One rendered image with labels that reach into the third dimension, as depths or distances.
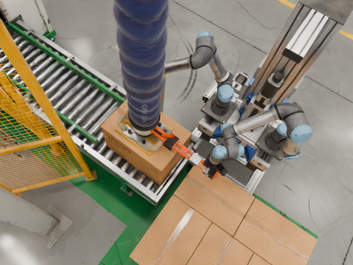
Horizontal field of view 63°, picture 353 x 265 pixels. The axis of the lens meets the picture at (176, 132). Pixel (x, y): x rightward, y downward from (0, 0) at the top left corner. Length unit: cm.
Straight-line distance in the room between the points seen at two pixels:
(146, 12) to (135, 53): 24
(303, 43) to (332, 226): 242
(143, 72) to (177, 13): 306
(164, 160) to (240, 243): 94
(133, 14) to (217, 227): 185
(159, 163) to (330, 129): 244
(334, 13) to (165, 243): 191
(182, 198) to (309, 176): 163
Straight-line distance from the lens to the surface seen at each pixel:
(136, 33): 125
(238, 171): 305
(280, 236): 268
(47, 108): 187
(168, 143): 206
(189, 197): 253
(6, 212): 222
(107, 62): 386
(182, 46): 404
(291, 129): 171
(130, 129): 225
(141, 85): 153
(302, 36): 152
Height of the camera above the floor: 299
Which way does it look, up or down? 64 degrees down
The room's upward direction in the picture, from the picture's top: 11 degrees clockwise
